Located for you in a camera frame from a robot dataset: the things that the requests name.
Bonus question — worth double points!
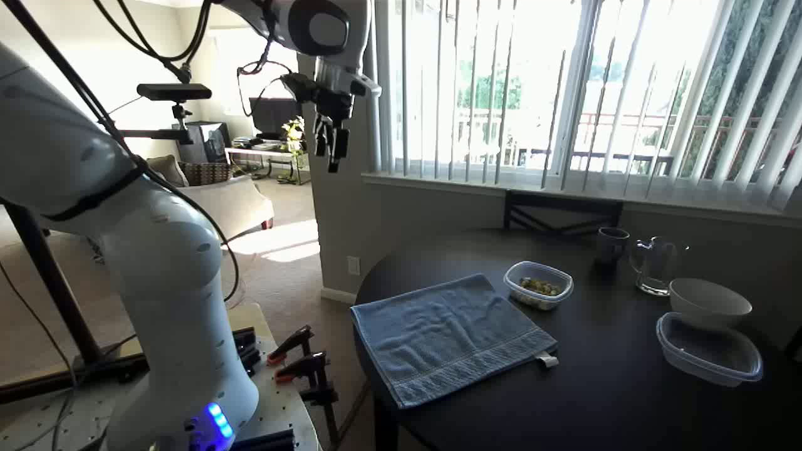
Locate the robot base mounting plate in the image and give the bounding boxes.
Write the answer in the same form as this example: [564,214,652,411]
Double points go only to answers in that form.
[0,303,322,451]

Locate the clear plastic rectangular container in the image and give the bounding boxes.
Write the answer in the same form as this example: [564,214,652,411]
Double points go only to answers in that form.
[654,312,764,389]

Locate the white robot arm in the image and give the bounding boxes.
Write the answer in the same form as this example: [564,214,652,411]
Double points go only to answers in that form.
[0,0,376,451]

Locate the dark mug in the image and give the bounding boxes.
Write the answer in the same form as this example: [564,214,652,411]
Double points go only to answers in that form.
[597,224,628,266]

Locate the black wooden chair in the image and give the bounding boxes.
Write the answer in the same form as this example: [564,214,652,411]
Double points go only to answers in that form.
[504,191,622,236]

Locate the clear plastic bowl with sweets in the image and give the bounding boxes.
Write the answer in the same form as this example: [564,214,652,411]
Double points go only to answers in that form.
[504,259,573,311]

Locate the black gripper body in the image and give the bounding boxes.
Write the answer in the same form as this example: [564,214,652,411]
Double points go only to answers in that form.
[284,73,368,127]

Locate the white ceramic bowl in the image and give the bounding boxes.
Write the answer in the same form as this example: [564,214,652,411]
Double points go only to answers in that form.
[670,277,751,331]

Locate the light blue towel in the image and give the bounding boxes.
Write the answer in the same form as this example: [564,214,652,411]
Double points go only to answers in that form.
[351,276,559,411]

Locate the black camera on stand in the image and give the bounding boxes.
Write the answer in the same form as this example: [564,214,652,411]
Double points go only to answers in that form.
[136,83,213,103]

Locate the red handled clamp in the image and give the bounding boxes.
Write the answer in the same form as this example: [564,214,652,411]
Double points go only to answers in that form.
[272,350,340,447]
[265,326,312,365]

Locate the vertical window blinds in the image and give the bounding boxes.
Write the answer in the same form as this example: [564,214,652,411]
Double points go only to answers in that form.
[373,0,802,212]

